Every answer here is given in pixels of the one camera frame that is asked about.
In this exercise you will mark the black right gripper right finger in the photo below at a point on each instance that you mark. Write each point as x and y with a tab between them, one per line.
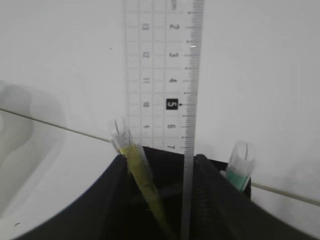
221	212

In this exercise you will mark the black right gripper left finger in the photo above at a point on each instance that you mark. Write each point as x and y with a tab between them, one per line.
98	214

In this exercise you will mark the teal utility knife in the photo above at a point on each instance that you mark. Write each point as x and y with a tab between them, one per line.
241	164

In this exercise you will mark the clear plastic ruler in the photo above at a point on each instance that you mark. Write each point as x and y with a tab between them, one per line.
162	45

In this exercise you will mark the black square pen holder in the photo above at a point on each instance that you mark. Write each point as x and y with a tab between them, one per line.
167	170

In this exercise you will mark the green wavy glass plate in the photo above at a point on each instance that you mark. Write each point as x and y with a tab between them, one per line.
29	143

